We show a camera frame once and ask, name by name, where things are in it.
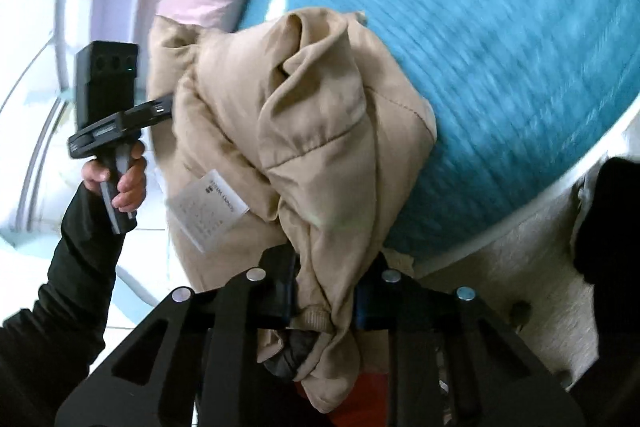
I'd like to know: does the beige padded jacket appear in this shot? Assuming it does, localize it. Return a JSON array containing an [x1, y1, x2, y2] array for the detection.
[[146, 8, 437, 413]]

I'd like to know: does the black left sleeve forearm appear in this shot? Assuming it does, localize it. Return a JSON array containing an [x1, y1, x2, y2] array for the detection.
[[1, 186, 124, 426]]

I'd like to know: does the white bed headboard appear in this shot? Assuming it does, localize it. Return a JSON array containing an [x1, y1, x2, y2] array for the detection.
[[1, 0, 157, 234]]

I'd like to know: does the teal candy-pattern bedspread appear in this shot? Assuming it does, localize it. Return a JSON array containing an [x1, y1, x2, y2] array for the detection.
[[240, 0, 639, 258]]

